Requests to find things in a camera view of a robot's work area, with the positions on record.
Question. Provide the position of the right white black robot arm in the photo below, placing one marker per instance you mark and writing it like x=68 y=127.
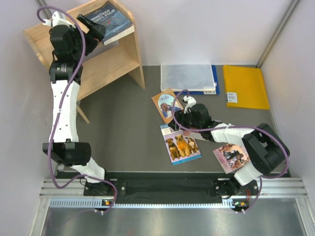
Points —
x=263 y=146

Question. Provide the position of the yellow file folder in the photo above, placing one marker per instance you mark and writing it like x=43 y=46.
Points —
x=245 y=88

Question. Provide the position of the Why Do Dogs Bark book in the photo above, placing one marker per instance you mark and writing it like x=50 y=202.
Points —
x=180 y=148

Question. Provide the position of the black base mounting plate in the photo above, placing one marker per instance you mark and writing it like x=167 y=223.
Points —
x=168 y=187

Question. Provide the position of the orange Othello book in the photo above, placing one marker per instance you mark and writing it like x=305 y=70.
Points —
x=164 y=102

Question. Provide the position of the red grey castle book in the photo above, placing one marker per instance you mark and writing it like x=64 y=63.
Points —
x=187 y=132

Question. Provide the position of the blue file folder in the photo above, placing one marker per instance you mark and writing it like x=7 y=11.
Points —
x=216 y=81

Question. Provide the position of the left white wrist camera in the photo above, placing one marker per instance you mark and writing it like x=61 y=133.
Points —
x=58 y=18

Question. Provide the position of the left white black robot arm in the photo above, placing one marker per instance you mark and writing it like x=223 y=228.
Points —
x=64 y=146

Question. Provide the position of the blue Nineteen Eighty-Four book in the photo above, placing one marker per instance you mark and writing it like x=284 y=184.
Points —
x=117 y=24

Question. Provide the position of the aluminium rail frame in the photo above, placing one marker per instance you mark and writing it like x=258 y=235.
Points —
x=266 y=196

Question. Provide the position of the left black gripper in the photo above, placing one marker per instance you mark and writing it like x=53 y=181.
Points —
x=97 y=32

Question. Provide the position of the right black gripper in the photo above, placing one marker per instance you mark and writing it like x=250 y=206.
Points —
x=180 y=116

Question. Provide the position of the pink Taming of Shrew book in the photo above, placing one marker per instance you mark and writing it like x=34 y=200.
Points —
x=231 y=157

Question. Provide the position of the clear plastic file folder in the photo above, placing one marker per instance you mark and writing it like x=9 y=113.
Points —
x=164 y=80

